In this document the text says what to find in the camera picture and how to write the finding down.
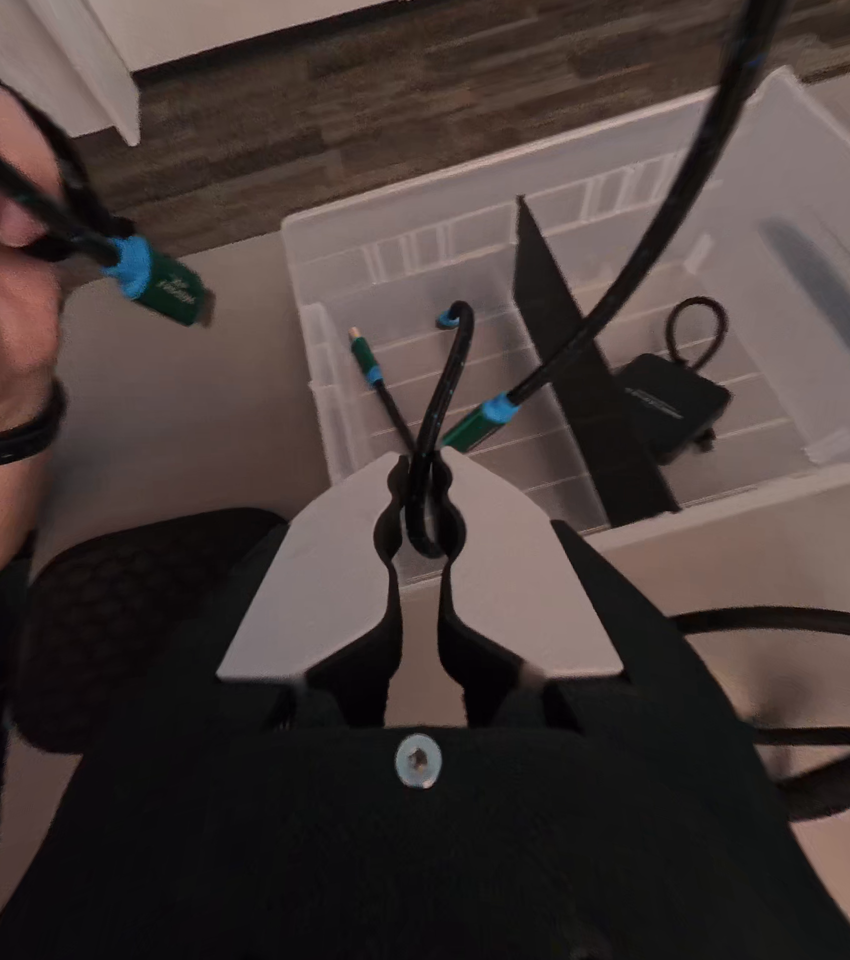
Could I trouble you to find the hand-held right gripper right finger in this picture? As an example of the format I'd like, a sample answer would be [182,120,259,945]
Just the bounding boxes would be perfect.
[436,447,626,682]

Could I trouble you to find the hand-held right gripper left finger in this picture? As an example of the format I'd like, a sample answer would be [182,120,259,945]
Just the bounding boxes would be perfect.
[215,452,413,687]

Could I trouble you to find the black hdmi splitter box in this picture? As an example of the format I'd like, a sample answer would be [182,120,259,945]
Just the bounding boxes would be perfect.
[614,352,734,466]

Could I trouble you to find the black hdmi cable green plugs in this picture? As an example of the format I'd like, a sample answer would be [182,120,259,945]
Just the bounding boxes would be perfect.
[346,300,479,560]
[0,0,794,455]

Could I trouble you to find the black looped splitter cable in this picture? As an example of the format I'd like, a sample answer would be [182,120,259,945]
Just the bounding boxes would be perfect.
[665,294,731,451]

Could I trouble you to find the clear plastic bin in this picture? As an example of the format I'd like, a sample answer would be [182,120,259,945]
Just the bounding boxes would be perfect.
[280,66,850,601]

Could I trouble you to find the black mesh pad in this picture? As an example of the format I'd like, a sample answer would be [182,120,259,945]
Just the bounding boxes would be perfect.
[12,508,287,751]

